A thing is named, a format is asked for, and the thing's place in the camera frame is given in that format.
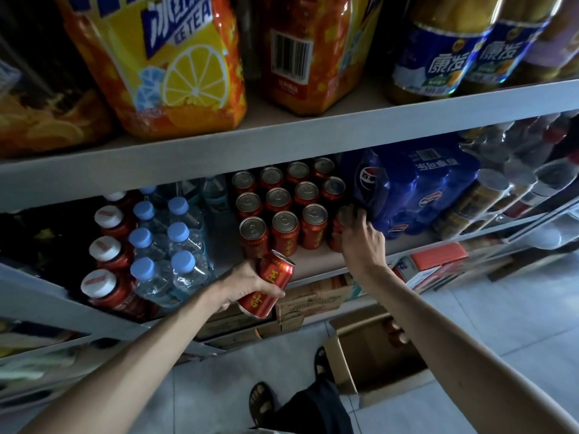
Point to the person's right hand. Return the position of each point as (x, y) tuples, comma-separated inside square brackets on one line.
[(366, 248)]

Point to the person's left hand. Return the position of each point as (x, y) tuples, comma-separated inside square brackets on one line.
[(239, 289)]

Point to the group of red cans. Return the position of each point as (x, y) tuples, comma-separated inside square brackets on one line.
[(280, 198)]

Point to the brown cardboard box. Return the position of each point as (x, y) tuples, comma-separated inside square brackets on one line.
[(366, 361)]

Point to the grey metal shelf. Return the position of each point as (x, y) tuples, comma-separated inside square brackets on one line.
[(289, 135)]

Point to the person's right forearm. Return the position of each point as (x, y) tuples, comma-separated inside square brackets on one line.
[(452, 357)]

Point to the person's left forearm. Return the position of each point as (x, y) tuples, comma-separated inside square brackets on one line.
[(135, 370)]

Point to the person's right dark sandal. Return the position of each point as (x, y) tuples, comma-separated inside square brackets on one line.
[(323, 363)]

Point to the person's dark sandal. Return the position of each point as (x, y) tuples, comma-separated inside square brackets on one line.
[(262, 404), (323, 363)]

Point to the person's left dark sandal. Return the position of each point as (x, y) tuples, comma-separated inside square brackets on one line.
[(262, 404)]

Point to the brown flat carton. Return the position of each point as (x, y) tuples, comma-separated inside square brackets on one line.
[(235, 327)]

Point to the white blue-printed carton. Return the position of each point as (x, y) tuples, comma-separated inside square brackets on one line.
[(353, 286)]

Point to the pack of blue-capped water bottles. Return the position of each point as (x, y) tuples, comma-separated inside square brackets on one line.
[(181, 271)]

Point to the red and white carton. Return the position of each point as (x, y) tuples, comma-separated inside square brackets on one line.
[(436, 257)]

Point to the tan printed carton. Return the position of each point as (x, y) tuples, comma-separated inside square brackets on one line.
[(312, 300)]

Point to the blue cola bottle pack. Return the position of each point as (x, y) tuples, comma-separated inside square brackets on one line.
[(416, 189)]

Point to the shrink-wrapped pack of gold tins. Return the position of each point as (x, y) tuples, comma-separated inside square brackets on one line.
[(479, 203)]

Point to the pack of white-capped red bottles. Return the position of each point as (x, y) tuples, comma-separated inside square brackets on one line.
[(113, 296)]

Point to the dark shorts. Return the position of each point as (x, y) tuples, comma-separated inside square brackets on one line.
[(312, 411)]

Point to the clear plastic bag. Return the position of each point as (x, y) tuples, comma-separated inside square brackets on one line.
[(552, 235)]

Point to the pack of red-capped clear bottles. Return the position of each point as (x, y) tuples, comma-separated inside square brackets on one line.
[(538, 162)]

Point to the clear labelled bottle pack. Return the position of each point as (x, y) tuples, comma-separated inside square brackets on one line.
[(434, 63)]

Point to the pack of yellow-capped dark bottles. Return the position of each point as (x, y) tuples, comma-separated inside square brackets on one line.
[(43, 232)]

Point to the stack of colourful packets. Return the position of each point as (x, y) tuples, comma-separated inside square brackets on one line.
[(40, 361)]

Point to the yellow lemon-print drink pack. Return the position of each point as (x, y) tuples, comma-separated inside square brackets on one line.
[(181, 85)]

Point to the row of purple-lidded fruit jars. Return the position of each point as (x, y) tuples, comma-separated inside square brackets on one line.
[(556, 40)]

